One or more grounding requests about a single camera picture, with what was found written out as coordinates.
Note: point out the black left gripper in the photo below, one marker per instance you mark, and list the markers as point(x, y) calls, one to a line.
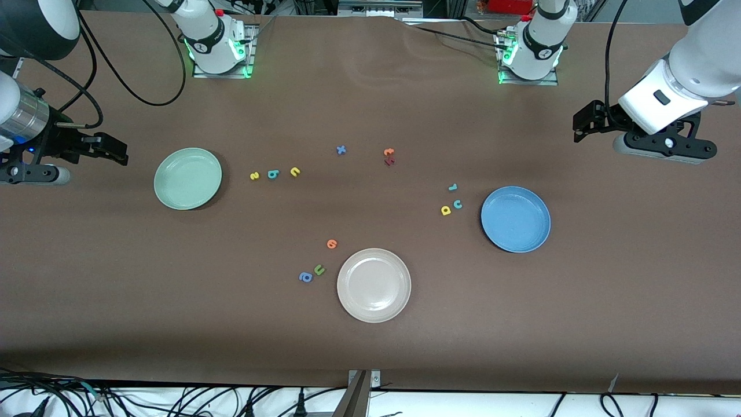
point(609, 120)

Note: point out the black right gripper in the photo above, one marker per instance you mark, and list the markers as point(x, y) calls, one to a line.
point(59, 142)

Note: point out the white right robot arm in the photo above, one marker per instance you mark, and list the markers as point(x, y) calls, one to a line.
point(208, 35)

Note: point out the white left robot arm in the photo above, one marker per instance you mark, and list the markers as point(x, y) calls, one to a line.
point(706, 52)

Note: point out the green plate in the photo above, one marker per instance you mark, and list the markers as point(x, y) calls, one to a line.
point(188, 179)

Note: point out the blue plate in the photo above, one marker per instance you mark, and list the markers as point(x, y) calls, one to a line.
point(515, 220)

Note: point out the red box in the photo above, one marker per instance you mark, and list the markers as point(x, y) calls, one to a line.
point(509, 6)

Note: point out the blue foam letter a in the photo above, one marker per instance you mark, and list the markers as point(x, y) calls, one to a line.
point(305, 277)

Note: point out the grey metal rack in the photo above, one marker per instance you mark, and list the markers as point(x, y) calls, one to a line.
point(376, 7)

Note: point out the beige plate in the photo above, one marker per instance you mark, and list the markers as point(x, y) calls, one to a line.
point(374, 285)

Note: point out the brown table cover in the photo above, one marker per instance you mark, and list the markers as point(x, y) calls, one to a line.
point(370, 347)

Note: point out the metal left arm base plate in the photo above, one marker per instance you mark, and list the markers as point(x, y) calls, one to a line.
point(544, 82)

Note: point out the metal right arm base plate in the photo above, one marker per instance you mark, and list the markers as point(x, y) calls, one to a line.
point(252, 46)

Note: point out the grey metal bracket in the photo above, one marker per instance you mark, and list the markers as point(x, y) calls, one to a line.
point(356, 399)

